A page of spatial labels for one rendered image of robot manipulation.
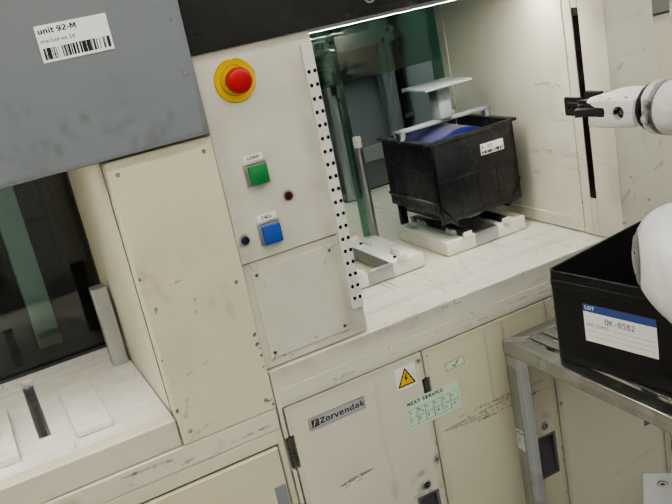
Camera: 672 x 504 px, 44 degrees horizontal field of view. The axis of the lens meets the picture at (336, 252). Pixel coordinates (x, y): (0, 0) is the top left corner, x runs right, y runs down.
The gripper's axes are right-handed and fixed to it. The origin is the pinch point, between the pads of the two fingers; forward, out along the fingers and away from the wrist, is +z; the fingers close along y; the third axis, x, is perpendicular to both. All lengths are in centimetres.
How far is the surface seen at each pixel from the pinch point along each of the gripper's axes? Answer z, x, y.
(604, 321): -12.8, -32.8, -12.1
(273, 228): 13, -8, -55
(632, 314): -18.2, -30.4, -11.2
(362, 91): 104, -3, 13
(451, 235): 37.2, -28.7, -6.8
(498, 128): 33.7, -8.1, 6.6
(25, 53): 14, 27, -84
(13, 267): 60, -12, -93
